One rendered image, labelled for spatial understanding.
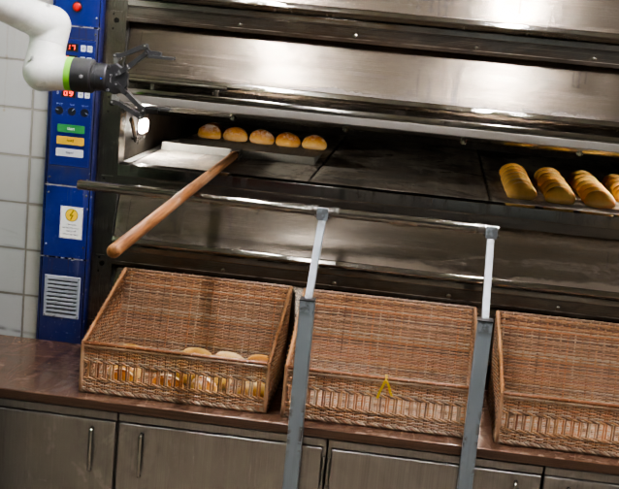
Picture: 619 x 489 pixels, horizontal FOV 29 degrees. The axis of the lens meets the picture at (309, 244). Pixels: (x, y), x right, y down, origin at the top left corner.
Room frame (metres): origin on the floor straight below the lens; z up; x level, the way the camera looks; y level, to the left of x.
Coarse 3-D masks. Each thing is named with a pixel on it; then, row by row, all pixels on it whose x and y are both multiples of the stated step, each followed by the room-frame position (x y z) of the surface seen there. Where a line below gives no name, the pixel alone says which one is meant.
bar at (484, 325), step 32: (128, 192) 3.47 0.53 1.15; (160, 192) 3.46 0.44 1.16; (320, 224) 3.40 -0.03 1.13; (416, 224) 3.39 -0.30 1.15; (448, 224) 3.38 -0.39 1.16; (480, 224) 3.38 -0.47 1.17; (480, 320) 3.15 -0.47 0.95; (480, 352) 3.15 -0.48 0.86; (480, 384) 3.15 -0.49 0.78; (480, 416) 3.15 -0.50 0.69; (288, 448) 3.19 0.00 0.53; (288, 480) 3.19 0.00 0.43
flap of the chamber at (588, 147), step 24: (120, 96) 3.71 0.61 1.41; (144, 96) 3.70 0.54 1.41; (264, 120) 3.83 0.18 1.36; (288, 120) 3.73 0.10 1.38; (312, 120) 3.65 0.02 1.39; (336, 120) 3.64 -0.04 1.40; (360, 120) 3.64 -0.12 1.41; (384, 120) 3.63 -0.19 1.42; (504, 144) 3.71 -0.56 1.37; (528, 144) 3.61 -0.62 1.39; (552, 144) 3.58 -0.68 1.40; (576, 144) 3.58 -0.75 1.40; (600, 144) 3.57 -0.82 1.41
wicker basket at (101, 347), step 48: (144, 288) 3.79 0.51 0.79; (192, 288) 3.78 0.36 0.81; (240, 288) 3.78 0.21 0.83; (288, 288) 3.77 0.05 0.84; (96, 336) 3.49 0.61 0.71; (144, 336) 3.75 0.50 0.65; (192, 336) 3.75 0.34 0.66; (240, 336) 3.74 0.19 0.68; (96, 384) 3.35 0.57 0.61; (144, 384) 3.34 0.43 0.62; (240, 384) 3.53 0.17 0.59
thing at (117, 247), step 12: (228, 156) 4.05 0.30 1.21; (216, 168) 3.77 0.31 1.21; (204, 180) 3.53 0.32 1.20; (180, 192) 3.24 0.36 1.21; (192, 192) 3.33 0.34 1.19; (168, 204) 3.05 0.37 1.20; (180, 204) 3.17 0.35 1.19; (156, 216) 2.88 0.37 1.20; (132, 228) 2.70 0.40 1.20; (144, 228) 2.74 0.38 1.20; (120, 240) 2.56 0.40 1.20; (132, 240) 2.62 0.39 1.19; (108, 252) 2.50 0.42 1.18; (120, 252) 2.51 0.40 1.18
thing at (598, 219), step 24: (120, 168) 3.85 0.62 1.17; (144, 168) 3.85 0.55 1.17; (168, 168) 3.86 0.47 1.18; (288, 192) 3.80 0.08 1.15; (312, 192) 3.80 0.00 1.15; (336, 192) 3.79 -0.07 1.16; (360, 192) 3.78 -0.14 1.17; (384, 192) 3.78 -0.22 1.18; (408, 192) 3.82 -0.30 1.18; (504, 216) 3.74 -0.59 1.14; (528, 216) 3.74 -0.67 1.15; (552, 216) 3.73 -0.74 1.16; (576, 216) 3.72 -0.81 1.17; (600, 216) 3.72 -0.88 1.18
